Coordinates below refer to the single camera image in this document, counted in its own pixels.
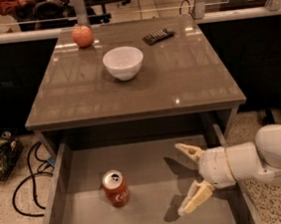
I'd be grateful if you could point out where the grey open top drawer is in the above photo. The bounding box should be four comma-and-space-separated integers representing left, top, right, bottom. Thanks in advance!
43, 138, 263, 224

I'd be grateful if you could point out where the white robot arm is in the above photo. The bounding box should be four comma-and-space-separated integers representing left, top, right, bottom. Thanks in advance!
175, 123, 281, 217

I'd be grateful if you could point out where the person in red sweater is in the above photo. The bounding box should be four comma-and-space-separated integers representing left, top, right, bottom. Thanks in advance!
0, 0, 49, 16

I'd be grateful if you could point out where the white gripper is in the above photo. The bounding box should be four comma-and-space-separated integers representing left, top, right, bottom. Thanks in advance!
175, 141, 264, 217

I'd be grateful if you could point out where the white ceramic bowl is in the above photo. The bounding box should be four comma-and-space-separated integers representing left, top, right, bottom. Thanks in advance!
102, 46, 143, 81

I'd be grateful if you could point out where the black wire basket with items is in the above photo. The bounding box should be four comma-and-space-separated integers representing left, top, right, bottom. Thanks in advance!
0, 131, 23, 181

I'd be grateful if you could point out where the black office chair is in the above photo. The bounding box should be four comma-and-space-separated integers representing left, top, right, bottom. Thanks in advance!
33, 0, 112, 30

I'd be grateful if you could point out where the left metal railing post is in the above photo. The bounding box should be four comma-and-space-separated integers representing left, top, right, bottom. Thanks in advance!
72, 0, 89, 26

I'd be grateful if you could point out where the dark snack bar packet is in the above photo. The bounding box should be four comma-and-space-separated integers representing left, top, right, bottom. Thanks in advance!
142, 28, 174, 46

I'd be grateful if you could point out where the black floor cable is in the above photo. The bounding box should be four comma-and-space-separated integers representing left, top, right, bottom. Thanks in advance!
6, 139, 60, 220

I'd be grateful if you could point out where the red coke can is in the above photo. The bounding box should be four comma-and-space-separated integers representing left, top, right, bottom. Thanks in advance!
102, 169, 131, 208

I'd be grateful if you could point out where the red apple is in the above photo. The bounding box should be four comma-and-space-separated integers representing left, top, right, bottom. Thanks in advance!
72, 25, 94, 48

